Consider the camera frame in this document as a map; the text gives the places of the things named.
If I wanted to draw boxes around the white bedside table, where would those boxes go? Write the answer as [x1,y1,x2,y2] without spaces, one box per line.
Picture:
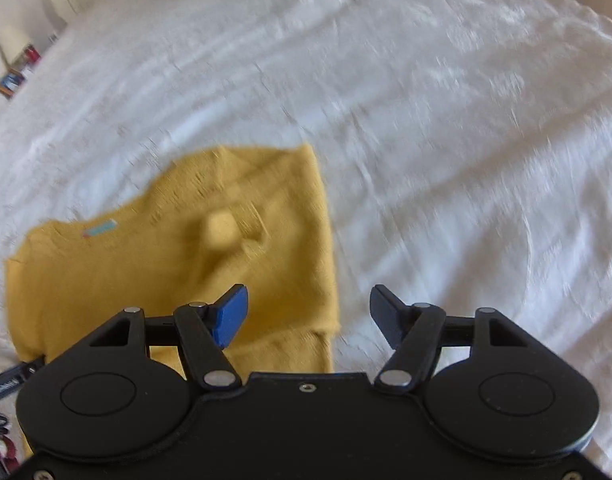
[0,7,69,102]

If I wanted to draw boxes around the white floral bedspread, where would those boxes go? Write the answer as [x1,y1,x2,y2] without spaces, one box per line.
[0,0,612,476]

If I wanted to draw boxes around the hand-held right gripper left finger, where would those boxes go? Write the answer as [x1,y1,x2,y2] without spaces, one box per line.
[88,284,250,392]

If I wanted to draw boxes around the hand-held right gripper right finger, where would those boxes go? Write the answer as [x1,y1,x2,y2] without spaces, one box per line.
[369,284,534,395]

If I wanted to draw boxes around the yellow knit sweater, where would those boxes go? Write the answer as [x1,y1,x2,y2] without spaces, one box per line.
[5,144,341,456]

